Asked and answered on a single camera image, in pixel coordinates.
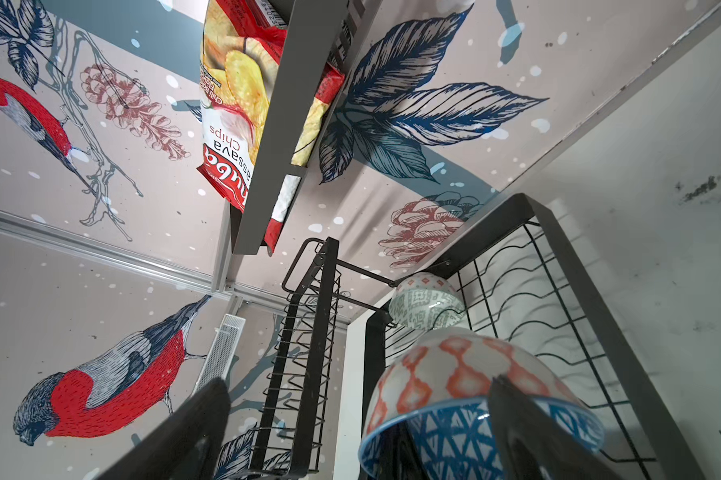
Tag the blue triangle patterned bowl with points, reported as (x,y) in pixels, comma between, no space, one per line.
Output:
(438,390)

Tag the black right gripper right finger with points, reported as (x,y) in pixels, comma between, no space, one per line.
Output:
(531,445)

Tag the black two-tier dish rack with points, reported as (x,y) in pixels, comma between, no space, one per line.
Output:
(517,279)

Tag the green patterned ceramic bowl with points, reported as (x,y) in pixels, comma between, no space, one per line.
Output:
(425,301)

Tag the white wire mesh wall shelf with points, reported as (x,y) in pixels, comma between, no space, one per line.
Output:
(218,362)

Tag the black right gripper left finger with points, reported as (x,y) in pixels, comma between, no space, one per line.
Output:
(185,446)

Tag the red cassava chips bag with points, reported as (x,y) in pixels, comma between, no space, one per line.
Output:
(241,54)

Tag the black wall-mounted wire basket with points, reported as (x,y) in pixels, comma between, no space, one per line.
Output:
(317,32)

